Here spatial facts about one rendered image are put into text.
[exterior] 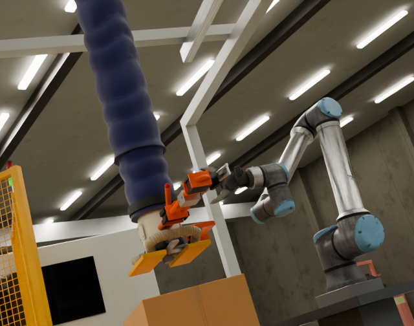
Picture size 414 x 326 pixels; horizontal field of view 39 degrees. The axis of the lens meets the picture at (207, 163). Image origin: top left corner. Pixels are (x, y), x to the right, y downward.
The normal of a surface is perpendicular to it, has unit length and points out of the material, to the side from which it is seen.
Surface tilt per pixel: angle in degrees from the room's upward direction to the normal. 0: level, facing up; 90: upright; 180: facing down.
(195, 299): 90
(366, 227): 96
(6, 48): 90
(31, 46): 90
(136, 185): 77
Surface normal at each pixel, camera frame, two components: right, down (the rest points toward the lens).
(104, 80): -0.55, -0.25
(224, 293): 0.24, -0.37
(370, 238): 0.48, -0.32
